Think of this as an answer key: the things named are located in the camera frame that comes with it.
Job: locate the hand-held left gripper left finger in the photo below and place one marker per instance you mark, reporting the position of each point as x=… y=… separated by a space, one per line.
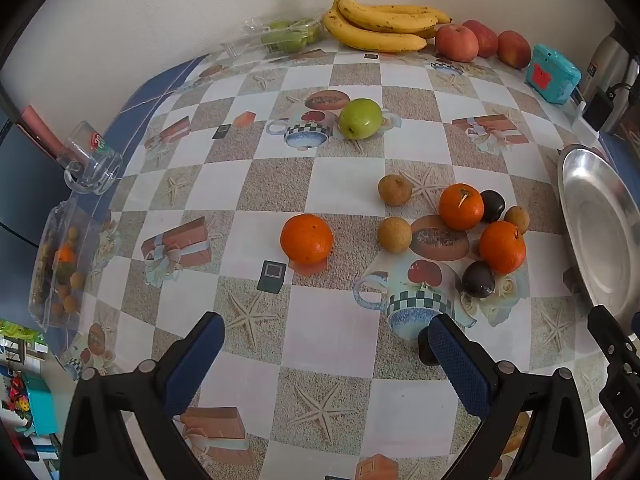
x=195 y=360

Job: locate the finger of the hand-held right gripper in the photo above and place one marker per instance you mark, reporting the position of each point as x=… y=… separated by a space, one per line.
x=610 y=337

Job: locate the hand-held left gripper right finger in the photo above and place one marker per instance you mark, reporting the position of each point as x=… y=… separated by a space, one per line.
x=460 y=365

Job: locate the dark purple plum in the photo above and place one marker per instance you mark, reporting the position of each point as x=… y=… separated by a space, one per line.
x=425 y=349
x=493 y=206
x=478 y=280

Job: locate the steel basin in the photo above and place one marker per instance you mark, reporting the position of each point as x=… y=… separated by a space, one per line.
x=595 y=230

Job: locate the orange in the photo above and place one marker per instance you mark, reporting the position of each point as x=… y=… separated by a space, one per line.
x=461 y=206
x=502 y=246
x=306 y=239

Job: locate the small brown fruit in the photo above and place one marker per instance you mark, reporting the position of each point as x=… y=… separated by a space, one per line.
x=517 y=219
x=394 y=233
x=395 y=190

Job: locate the green apple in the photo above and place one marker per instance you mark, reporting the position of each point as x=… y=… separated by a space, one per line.
x=360 y=118

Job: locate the checkered printed tablecloth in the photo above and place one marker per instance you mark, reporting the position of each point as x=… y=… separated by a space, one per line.
x=350 y=260

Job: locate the teal storage bin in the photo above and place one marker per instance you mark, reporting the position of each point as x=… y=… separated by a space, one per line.
x=42 y=407

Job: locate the clear container of mixed fruit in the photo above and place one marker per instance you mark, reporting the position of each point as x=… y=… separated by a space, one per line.
x=60 y=260

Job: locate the glass mug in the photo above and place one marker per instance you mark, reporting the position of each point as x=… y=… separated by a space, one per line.
x=92 y=160

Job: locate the black charger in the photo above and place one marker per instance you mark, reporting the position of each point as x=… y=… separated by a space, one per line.
x=598 y=109

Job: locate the teal plastic box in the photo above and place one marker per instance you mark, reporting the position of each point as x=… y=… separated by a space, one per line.
x=550 y=72

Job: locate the pink bar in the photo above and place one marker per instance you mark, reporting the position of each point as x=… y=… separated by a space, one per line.
x=42 y=130

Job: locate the steel thermos jug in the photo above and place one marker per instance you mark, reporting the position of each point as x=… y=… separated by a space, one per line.
x=607 y=60

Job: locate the red apple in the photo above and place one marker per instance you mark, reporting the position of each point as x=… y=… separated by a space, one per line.
x=484 y=37
x=515 y=50
x=456 y=43

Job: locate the yellow banana bunch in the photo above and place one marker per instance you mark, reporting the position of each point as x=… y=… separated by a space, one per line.
x=380 y=35

